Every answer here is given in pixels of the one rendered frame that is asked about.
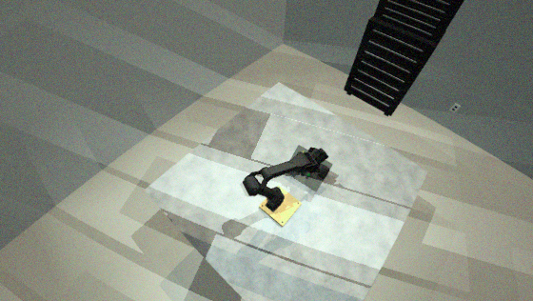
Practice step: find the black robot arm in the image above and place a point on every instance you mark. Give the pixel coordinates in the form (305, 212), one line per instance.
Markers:
(302, 162)

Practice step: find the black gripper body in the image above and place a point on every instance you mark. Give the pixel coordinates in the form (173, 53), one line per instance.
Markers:
(322, 173)

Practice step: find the dark grey switch panel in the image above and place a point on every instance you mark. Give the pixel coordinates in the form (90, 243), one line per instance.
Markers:
(309, 178)

